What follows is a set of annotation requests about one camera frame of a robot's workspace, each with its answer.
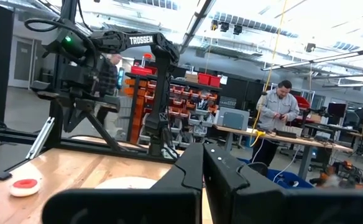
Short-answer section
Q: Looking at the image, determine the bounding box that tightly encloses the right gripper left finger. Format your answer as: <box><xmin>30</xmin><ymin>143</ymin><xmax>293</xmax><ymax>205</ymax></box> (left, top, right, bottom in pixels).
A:
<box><xmin>42</xmin><ymin>142</ymin><xmax>204</xmax><ymax>224</ymax></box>

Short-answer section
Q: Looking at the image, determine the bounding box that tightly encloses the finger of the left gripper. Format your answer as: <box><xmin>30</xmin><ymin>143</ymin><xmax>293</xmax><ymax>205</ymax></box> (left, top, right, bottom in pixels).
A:
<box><xmin>75</xmin><ymin>108</ymin><xmax>88</xmax><ymax>125</ymax></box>
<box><xmin>63</xmin><ymin>107</ymin><xmax>76</xmax><ymax>133</ymax></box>

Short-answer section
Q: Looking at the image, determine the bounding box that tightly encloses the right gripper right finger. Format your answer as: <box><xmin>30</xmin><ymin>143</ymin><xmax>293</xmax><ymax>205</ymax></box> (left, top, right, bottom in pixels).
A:
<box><xmin>203</xmin><ymin>144</ymin><xmax>363</xmax><ymax>224</ymax></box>

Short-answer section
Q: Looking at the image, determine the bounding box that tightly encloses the small red frosted donut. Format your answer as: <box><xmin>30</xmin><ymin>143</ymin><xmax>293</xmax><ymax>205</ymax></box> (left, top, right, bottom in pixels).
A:
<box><xmin>9</xmin><ymin>178</ymin><xmax>40</xmax><ymax>198</ymax></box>

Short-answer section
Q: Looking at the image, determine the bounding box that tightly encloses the blue plastic bin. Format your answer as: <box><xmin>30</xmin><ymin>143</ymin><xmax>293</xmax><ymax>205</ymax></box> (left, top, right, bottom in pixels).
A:
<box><xmin>236</xmin><ymin>157</ymin><xmax>315</xmax><ymax>190</ymax></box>

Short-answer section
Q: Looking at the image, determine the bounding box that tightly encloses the person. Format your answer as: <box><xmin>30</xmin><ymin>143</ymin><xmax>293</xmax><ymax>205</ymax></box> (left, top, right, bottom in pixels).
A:
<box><xmin>94</xmin><ymin>53</ymin><xmax>123</xmax><ymax>127</ymax></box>
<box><xmin>250</xmin><ymin>80</ymin><xmax>301</xmax><ymax>167</ymax></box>

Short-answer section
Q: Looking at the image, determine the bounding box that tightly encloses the white round plate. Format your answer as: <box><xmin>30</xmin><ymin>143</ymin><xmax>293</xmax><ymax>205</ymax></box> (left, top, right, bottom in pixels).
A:
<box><xmin>94</xmin><ymin>175</ymin><xmax>158</xmax><ymax>190</ymax></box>

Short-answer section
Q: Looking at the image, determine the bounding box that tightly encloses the wooden top workbench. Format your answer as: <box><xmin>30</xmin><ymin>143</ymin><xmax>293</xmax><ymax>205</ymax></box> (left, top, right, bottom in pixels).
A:
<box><xmin>214</xmin><ymin>124</ymin><xmax>354</xmax><ymax>182</ymax></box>

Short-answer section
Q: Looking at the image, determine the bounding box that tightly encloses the red storage bin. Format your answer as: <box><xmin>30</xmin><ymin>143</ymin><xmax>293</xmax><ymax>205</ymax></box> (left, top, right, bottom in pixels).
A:
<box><xmin>197</xmin><ymin>72</ymin><xmax>222</xmax><ymax>88</ymax></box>
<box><xmin>130</xmin><ymin>65</ymin><xmax>158</xmax><ymax>77</ymax></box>

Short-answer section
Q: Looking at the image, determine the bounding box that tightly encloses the grey equipment box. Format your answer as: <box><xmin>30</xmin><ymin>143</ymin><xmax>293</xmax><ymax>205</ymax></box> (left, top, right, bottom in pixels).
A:
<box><xmin>215</xmin><ymin>106</ymin><xmax>250</xmax><ymax>131</ymax></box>

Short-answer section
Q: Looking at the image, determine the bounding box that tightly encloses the orange floor tool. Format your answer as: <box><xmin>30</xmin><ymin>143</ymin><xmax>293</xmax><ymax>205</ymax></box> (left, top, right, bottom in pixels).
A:
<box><xmin>309</xmin><ymin>159</ymin><xmax>363</xmax><ymax>189</ymax></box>

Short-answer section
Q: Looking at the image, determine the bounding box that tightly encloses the shelf rack with orange bins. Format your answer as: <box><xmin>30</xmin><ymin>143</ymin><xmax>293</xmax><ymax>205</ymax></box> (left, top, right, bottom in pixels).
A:
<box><xmin>124</xmin><ymin>71</ymin><xmax>223</xmax><ymax>150</ymax></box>

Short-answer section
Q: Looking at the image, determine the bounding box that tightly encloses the black computer monitor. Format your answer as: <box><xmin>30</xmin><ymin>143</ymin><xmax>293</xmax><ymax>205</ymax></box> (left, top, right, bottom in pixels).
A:
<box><xmin>327</xmin><ymin>102</ymin><xmax>347</xmax><ymax>118</ymax></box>

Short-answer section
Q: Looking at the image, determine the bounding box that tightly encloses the long ceiling strip light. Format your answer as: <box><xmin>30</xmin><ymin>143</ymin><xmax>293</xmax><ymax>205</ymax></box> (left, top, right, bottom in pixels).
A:
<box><xmin>260</xmin><ymin>46</ymin><xmax>363</xmax><ymax>72</ymax></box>

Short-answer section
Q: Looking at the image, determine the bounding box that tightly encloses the black aluminium rig frame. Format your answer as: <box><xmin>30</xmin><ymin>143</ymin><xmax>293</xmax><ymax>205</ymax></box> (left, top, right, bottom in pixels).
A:
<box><xmin>0</xmin><ymin>0</ymin><xmax>182</xmax><ymax>164</ymax></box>

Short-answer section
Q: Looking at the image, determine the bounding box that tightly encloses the silver metal bracket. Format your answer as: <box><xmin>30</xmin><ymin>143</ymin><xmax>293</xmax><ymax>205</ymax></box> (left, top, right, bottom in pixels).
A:
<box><xmin>25</xmin><ymin>116</ymin><xmax>56</xmax><ymax>161</ymax></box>

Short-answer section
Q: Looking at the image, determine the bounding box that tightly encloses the yellow hanging power cord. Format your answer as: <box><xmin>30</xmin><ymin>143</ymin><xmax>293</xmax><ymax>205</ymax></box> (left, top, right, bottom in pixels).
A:
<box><xmin>249</xmin><ymin>0</ymin><xmax>288</xmax><ymax>147</ymax></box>

